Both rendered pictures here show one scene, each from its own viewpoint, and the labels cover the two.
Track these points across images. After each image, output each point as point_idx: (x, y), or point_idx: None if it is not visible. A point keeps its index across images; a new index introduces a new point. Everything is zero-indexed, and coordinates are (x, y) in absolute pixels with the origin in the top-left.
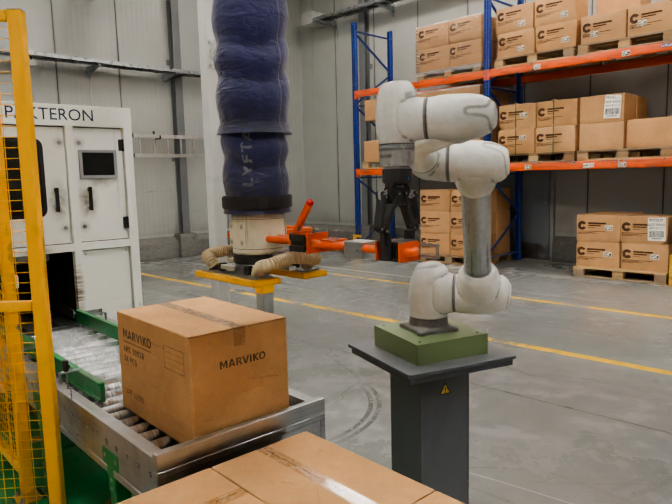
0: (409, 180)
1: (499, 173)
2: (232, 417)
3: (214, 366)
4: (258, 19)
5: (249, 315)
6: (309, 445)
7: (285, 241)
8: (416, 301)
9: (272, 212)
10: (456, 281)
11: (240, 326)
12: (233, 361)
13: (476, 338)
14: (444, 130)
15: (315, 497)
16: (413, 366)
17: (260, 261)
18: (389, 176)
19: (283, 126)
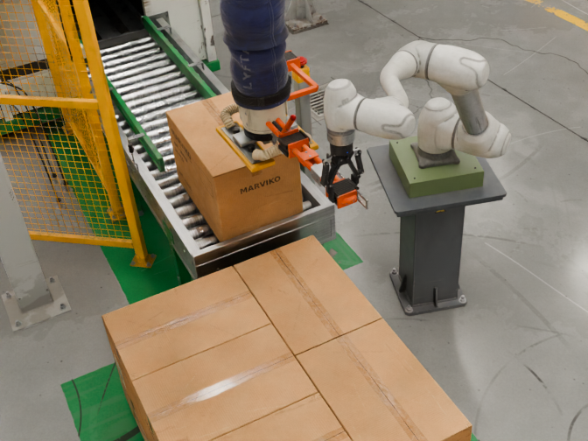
0: (348, 153)
1: (472, 87)
2: (253, 223)
3: (235, 192)
4: None
5: None
6: (310, 253)
7: (277, 136)
8: (421, 136)
9: (269, 108)
10: (458, 127)
11: None
12: (252, 186)
13: (471, 176)
14: (369, 134)
15: (297, 309)
16: (405, 198)
17: (256, 152)
18: (332, 150)
19: (276, 39)
